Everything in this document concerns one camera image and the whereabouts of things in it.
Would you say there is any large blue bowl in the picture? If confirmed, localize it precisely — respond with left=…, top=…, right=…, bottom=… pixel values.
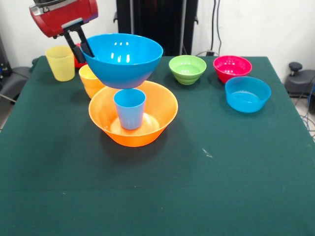
left=80, top=33, right=164, bottom=89

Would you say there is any red cup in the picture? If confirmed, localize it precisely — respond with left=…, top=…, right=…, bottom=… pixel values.
left=73, top=43, right=86, bottom=69

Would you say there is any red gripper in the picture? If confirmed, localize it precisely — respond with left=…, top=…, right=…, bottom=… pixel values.
left=29, top=0, right=99, bottom=63

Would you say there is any blue cup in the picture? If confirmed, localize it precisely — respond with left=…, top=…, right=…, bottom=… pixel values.
left=113, top=88, right=147, bottom=131

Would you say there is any light blue shallow bowl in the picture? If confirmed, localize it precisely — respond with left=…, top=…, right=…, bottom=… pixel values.
left=224, top=76, right=272, bottom=114

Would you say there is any black equipment box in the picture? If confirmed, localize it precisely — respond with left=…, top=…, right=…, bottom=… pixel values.
left=0, top=34, right=13, bottom=77

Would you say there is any black wall cable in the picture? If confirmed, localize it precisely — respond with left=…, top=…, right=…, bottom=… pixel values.
left=211, top=0, right=223, bottom=54

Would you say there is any pink bowl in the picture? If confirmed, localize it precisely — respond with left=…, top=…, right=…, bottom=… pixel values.
left=213, top=55, right=253, bottom=85

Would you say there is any small yellow orange cup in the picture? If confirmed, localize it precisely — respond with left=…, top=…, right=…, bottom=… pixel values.
left=78, top=64, right=107, bottom=99

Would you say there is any pale yellow cup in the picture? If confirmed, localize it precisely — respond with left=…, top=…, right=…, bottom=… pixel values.
left=45, top=45, right=75, bottom=82

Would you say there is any dark green table cloth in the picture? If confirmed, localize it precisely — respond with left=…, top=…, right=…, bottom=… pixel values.
left=0, top=55, right=315, bottom=236

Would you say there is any green bowl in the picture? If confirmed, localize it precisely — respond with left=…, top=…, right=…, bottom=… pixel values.
left=168, top=55, right=207, bottom=86

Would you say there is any large orange bowl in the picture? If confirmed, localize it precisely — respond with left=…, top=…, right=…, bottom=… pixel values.
left=88, top=80, right=179, bottom=148

